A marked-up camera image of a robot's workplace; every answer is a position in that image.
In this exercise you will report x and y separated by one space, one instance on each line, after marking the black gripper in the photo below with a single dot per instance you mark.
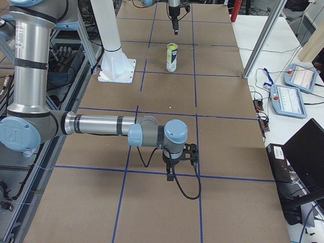
167 160
173 12

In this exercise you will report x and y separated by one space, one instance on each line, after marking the clear tennis ball can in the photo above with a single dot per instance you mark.
171 58

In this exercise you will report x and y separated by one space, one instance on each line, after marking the red fire extinguisher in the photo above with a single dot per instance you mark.
235 11

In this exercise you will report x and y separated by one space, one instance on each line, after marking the near black orange connector box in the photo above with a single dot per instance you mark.
264 124

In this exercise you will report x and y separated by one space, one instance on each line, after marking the black orange connector box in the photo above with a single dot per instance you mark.
264 124
258 105

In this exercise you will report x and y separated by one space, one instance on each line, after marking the far black orange connector box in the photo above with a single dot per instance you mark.
258 105

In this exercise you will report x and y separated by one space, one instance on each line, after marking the black computer box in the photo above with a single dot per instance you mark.
288 182

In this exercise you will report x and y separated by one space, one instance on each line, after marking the black monitor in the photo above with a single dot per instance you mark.
304 151

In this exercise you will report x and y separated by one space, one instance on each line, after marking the near blue teach pendant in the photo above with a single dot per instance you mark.
287 101

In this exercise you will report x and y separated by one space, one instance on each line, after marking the blue teach pendant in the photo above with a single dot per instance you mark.
287 101
301 77

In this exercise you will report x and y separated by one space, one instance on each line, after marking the far blue teach pendant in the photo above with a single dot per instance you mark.
301 77

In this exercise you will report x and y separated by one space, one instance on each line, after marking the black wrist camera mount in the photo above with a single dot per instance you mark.
186 6
191 152

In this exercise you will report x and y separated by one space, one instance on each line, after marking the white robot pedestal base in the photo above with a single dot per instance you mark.
116 67

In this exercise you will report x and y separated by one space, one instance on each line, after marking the aluminium frame post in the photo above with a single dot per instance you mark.
268 27

